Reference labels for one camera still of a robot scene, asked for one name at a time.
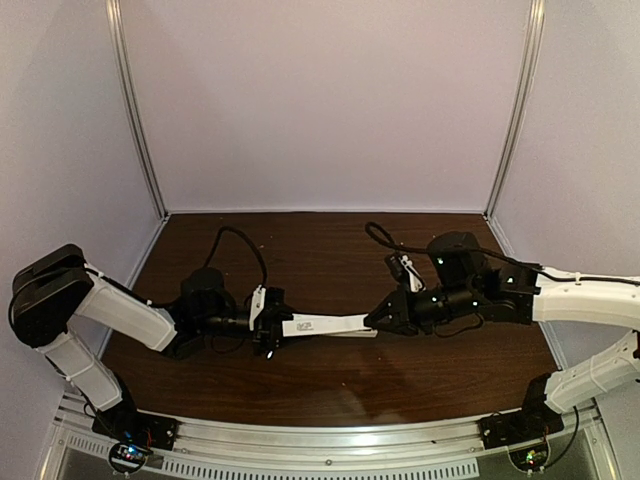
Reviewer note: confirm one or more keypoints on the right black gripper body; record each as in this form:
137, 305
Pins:
403, 307

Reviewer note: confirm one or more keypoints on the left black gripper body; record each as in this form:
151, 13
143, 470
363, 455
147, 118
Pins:
272, 323

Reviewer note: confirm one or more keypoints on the white remote control body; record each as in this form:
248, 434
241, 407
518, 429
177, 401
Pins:
363, 333

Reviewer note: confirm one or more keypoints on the white remote back cover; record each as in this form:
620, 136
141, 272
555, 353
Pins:
323, 323

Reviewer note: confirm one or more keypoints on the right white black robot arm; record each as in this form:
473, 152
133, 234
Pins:
454, 277

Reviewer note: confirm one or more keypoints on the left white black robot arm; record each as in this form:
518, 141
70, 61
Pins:
47, 294

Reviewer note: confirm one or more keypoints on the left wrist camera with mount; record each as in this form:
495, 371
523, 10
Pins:
256, 305

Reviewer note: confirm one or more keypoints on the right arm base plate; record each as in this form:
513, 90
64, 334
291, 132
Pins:
504, 429

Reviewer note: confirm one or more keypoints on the perforated white cable duct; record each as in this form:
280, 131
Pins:
85, 458

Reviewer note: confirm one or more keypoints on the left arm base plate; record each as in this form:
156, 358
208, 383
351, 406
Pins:
134, 427

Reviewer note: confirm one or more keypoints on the aluminium front rail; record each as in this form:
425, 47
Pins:
582, 450

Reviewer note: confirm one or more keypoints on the right aluminium frame post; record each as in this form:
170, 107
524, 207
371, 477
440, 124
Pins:
527, 71

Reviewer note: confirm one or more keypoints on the aluminium frame post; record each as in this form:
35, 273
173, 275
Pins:
131, 105
527, 71

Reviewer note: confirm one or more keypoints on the left aluminium frame post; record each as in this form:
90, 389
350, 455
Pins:
131, 105

